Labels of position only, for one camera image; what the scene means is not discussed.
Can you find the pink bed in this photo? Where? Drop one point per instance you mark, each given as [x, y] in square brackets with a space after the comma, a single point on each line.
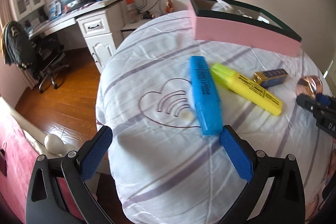
[21, 143]

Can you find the white bedside cabinet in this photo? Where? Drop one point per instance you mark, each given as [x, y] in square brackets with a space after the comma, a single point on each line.
[131, 27]

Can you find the white computer desk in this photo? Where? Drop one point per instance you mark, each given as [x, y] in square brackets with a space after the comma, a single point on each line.
[98, 24]

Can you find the pink storage box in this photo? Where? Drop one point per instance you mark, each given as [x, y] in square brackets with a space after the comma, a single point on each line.
[217, 26]

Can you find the orange cap bottle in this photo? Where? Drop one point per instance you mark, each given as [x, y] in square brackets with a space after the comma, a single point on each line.
[132, 11]

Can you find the yellow highlighter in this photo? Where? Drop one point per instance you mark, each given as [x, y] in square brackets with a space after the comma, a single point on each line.
[246, 88]

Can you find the black office chair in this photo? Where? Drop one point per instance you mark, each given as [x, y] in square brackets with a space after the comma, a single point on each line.
[41, 57]

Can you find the round table striped cloth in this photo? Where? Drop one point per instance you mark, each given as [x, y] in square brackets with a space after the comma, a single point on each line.
[166, 112]

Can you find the blue highlighter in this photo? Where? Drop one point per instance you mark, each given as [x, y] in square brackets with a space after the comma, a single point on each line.
[207, 103]

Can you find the black keyboard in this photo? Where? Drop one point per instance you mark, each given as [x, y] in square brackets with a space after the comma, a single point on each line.
[77, 4]

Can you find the blue product box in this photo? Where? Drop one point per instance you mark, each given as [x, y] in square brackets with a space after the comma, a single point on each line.
[55, 9]

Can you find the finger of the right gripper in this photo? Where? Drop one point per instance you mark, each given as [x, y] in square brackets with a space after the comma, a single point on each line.
[325, 101]
[309, 104]

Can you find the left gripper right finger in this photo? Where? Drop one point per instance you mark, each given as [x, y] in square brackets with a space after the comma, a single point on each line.
[274, 190]

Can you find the right hand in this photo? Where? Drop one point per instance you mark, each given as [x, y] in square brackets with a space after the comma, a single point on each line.
[328, 192]

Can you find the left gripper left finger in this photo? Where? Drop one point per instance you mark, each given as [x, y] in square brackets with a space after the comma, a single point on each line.
[58, 192]

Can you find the white power adapter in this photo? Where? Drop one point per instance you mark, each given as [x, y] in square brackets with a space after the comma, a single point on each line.
[262, 19]

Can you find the orange snack bag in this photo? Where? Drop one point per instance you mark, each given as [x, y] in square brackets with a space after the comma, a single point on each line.
[169, 6]

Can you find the rose gold cylinder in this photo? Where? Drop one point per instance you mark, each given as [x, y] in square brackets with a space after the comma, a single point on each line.
[310, 86]

